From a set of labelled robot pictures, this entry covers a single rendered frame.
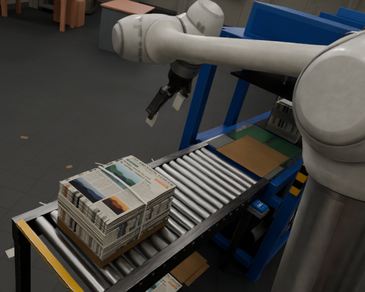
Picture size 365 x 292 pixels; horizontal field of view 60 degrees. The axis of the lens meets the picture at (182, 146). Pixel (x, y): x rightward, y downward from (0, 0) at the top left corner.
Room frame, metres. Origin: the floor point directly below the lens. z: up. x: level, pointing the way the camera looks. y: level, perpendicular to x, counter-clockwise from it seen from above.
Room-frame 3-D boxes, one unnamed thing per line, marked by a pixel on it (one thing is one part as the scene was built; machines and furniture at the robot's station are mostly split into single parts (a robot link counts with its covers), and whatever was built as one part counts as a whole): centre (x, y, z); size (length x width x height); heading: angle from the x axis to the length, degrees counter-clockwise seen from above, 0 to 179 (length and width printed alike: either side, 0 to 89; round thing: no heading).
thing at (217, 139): (2.17, -0.56, 0.75); 0.70 x 0.65 x 0.10; 147
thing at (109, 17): (7.16, 1.86, 0.42); 1.58 x 0.81 x 0.84; 2
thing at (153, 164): (1.45, 0.21, 0.74); 1.34 x 0.05 x 0.12; 147
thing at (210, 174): (1.64, -0.22, 0.77); 0.47 x 0.05 x 0.05; 57
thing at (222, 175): (1.70, -0.25, 0.77); 0.47 x 0.05 x 0.05; 57
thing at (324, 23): (2.17, -0.56, 1.65); 0.60 x 0.45 x 0.20; 57
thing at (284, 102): (2.64, -0.87, 0.93); 0.38 x 0.30 x 0.26; 147
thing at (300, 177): (1.63, -0.73, 1.05); 0.05 x 0.05 x 0.45; 57
